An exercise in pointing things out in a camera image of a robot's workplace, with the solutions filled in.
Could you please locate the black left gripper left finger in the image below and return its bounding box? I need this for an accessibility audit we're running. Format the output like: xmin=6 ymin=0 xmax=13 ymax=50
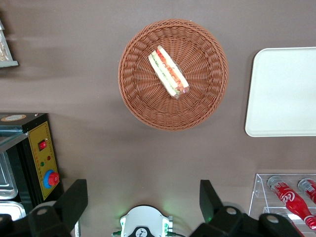
xmin=0 ymin=179 xmax=88 ymax=237

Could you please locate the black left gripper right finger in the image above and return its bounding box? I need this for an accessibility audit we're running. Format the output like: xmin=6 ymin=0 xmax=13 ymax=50
xmin=190 ymin=179 xmax=306 ymax=237

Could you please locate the empty brown wicker basket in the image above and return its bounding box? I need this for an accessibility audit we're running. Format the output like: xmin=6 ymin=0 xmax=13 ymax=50
xmin=118 ymin=19 xmax=229 ymax=131

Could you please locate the grey snack tray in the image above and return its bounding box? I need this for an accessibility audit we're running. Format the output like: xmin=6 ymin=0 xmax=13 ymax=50
xmin=0 ymin=17 xmax=19 ymax=68

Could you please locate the layered sandwich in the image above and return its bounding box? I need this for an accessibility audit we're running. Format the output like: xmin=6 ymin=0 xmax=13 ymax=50
xmin=147 ymin=45 xmax=190 ymax=101

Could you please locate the clear cracker snack pack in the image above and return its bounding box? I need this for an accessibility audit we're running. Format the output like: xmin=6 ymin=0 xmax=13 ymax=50
xmin=0 ymin=32 xmax=12 ymax=62

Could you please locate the cream plastic tray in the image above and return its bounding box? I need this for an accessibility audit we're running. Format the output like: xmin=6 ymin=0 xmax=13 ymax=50
xmin=244 ymin=46 xmax=316 ymax=138

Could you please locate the clear acrylic bottle rack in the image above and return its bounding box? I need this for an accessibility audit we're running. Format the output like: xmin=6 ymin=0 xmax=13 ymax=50
xmin=248 ymin=173 xmax=316 ymax=237

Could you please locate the steel warmer pan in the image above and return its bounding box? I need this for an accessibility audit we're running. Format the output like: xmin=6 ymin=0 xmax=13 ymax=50
xmin=0 ymin=201 xmax=27 ymax=222
xmin=0 ymin=152 xmax=18 ymax=200

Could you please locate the black food warmer machine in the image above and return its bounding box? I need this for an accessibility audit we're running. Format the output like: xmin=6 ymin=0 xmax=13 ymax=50
xmin=0 ymin=113 xmax=63 ymax=223

